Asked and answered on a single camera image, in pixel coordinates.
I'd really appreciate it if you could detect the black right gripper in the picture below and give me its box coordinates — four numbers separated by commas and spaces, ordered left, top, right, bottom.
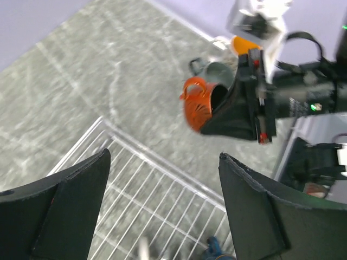
200, 49, 336, 143

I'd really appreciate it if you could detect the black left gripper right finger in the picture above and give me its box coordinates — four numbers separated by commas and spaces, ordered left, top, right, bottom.
219, 153, 346, 259

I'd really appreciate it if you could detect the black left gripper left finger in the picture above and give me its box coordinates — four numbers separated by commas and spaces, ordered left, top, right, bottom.
1, 149, 111, 260

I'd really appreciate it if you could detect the orange ceramic mug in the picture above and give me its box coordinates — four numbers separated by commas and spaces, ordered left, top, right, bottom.
179, 76, 228, 132

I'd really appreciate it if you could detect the pale blue ceramic mug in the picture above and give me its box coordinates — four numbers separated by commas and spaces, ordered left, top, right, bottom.
189, 57, 234, 88

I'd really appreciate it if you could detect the small dark blue mug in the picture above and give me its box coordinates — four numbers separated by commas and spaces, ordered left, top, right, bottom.
201, 236, 236, 260

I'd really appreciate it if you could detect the floral white ceramic mug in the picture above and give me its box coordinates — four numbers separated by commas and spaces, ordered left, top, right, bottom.
211, 36, 262, 57

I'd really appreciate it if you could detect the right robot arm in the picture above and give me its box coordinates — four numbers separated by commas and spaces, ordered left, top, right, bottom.
199, 1, 346, 199

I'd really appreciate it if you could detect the white wire dish rack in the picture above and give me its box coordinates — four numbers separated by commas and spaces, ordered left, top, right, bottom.
52, 118, 234, 259

